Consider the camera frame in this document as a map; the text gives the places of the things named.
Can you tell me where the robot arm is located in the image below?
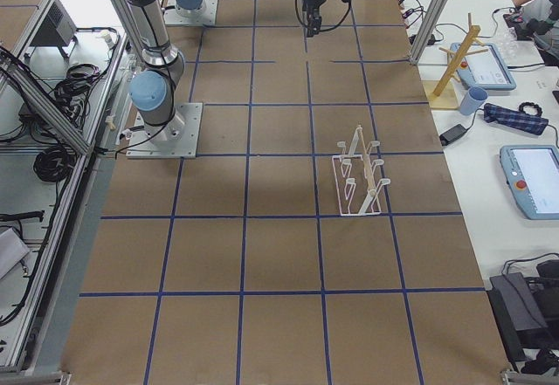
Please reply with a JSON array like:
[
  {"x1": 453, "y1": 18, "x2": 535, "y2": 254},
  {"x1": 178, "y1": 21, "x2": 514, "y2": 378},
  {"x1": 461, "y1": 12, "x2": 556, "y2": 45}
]
[{"x1": 126, "y1": 0, "x2": 186, "y2": 145}]

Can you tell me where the wooden stand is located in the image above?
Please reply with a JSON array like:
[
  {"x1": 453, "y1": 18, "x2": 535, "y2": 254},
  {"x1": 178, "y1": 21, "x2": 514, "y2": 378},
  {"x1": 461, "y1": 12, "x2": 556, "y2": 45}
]
[{"x1": 422, "y1": 14, "x2": 488, "y2": 110}]

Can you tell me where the black power adapter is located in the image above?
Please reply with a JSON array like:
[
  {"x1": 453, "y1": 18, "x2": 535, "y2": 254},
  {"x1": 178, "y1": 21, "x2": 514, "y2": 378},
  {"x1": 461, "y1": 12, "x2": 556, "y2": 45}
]
[{"x1": 438, "y1": 124, "x2": 468, "y2": 147}]

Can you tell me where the blue mug on desk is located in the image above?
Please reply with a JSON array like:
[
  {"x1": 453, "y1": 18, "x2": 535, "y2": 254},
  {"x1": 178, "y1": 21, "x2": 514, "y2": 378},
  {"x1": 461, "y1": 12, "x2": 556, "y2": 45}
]
[{"x1": 459, "y1": 86, "x2": 488, "y2": 116}]

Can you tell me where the teach pendant tablet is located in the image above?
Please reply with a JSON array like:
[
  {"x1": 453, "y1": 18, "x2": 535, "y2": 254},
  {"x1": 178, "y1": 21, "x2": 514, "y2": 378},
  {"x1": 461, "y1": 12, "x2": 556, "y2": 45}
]
[
  {"x1": 457, "y1": 43, "x2": 516, "y2": 91},
  {"x1": 500, "y1": 145, "x2": 558, "y2": 220}
]

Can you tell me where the aluminium frame post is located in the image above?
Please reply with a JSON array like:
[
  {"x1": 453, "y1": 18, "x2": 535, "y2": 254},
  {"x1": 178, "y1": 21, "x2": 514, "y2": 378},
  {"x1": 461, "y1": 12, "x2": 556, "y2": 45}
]
[{"x1": 409, "y1": 0, "x2": 448, "y2": 65}]

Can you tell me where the white wire cup rack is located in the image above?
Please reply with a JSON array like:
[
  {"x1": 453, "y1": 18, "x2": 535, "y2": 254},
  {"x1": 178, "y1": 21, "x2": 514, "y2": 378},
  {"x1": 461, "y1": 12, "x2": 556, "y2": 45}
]
[{"x1": 331, "y1": 125, "x2": 391, "y2": 217}]

